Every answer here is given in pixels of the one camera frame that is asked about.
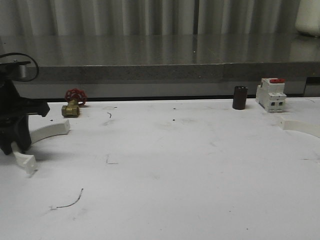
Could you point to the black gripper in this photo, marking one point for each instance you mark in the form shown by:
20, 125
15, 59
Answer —
14, 117

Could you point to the grey stone counter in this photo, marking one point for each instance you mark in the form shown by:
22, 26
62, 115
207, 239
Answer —
172, 66

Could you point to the white circuit breaker red switch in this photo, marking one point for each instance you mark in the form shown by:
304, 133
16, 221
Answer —
270, 94

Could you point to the brass valve red handwheel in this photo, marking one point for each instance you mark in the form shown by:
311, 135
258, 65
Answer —
75, 99

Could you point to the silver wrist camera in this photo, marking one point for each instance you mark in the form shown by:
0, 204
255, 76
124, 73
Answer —
14, 70

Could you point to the white half pipe clamp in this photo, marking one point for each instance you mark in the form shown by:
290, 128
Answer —
299, 126
28, 162

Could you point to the white container on counter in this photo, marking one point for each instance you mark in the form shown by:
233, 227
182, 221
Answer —
308, 18

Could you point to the dark brown cylindrical coupling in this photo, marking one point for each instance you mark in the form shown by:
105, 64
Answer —
239, 97

